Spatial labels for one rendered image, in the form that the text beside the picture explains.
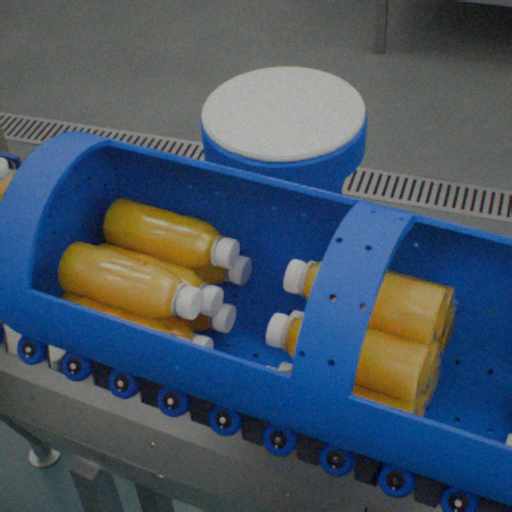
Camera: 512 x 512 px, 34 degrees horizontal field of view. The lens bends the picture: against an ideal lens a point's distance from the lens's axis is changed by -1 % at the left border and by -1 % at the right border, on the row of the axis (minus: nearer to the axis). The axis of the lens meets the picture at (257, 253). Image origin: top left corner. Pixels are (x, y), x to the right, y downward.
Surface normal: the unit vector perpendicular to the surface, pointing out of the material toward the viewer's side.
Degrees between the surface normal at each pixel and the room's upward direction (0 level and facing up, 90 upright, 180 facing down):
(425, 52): 0
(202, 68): 0
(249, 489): 71
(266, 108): 0
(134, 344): 83
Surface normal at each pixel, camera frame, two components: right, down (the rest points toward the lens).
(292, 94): -0.05, -0.73
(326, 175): 0.46, 0.59
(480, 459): -0.40, 0.53
